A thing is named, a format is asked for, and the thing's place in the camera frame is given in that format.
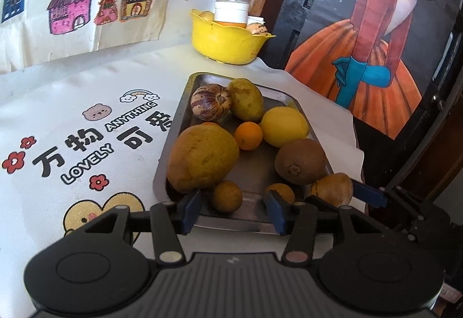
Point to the yellow plastic bowl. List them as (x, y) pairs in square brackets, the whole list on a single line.
[(224, 45)]

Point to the white packet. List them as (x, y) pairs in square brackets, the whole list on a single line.
[(256, 20)]

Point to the small green-yellow mango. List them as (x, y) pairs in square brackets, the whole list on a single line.
[(246, 99)]

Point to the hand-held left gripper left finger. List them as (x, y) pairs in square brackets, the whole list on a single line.
[(191, 211)]

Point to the printed white tablecloth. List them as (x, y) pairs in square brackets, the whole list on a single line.
[(54, 104)]

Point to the large striped melon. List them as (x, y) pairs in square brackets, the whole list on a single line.
[(209, 103)]

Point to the brown longan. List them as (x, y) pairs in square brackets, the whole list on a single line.
[(284, 191), (226, 196)]

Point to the yellow lemon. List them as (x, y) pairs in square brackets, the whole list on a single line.
[(284, 126)]

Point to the large orange-yellow mango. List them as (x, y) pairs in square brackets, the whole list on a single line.
[(200, 157)]

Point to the white jar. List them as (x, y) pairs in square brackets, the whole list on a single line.
[(231, 11)]

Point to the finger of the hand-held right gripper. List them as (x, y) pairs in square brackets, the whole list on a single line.
[(369, 193), (325, 204)]

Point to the pale yellow fruit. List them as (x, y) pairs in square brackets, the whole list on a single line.
[(206, 16)]

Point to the small striped melon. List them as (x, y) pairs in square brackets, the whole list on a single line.
[(256, 29)]

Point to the brown kiwi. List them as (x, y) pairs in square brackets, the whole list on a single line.
[(300, 160)]

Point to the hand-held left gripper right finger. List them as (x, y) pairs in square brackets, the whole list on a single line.
[(276, 211)]

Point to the orange dress wall poster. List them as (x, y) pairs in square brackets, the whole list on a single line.
[(379, 50)]

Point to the metal tray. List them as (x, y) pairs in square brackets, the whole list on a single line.
[(260, 166)]

